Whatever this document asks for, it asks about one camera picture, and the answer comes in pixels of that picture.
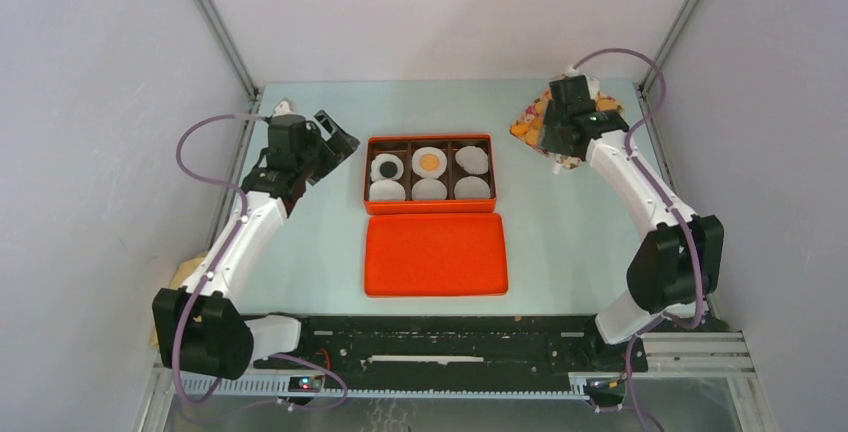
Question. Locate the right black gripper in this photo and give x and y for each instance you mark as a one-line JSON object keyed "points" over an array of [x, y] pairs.
{"points": [[547, 141]]}

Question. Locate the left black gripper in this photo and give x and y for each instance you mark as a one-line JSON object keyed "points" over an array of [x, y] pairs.
{"points": [[336, 149]]}

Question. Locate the metal tongs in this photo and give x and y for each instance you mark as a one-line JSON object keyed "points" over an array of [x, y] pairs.
{"points": [[562, 163]]}

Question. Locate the black sandwich cookie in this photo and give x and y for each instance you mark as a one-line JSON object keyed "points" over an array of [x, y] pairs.
{"points": [[388, 170]]}

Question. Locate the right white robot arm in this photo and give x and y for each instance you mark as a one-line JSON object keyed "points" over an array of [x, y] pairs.
{"points": [[678, 261]]}

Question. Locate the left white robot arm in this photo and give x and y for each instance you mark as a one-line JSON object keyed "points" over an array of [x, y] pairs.
{"points": [[198, 324]]}

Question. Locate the floral tray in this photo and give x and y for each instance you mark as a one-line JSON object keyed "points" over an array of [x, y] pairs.
{"points": [[535, 122]]}

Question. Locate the white paper cup top-left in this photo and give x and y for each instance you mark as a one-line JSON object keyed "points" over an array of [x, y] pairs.
{"points": [[384, 157]]}

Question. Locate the white paper cup bottom-left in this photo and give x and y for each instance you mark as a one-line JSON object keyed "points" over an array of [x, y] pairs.
{"points": [[386, 190]]}

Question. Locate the white paper cup top-middle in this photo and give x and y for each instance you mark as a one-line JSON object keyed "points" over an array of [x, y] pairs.
{"points": [[429, 174]]}

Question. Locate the orange cookie tin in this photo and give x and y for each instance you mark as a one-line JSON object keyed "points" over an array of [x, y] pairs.
{"points": [[403, 147]]}

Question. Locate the white paper cup bottom-middle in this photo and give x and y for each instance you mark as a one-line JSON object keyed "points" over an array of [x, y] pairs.
{"points": [[428, 189]]}

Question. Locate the white paper cup top-right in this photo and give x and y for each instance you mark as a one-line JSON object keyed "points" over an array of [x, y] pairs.
{"points": [[473, 160]]}

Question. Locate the white paper cup bottom-right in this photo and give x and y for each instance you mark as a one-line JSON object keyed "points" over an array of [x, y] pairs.
{"points": [[472, 188]]}

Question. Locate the orange tin lid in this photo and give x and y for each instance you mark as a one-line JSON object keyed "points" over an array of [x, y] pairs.
{"points": [[436, 255]]}

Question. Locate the yellow cloth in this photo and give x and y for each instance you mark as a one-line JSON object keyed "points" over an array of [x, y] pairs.
{"points": [[184, 270]]}

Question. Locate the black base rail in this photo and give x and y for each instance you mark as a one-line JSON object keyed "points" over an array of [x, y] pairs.
{"points": [[465, 354]]}

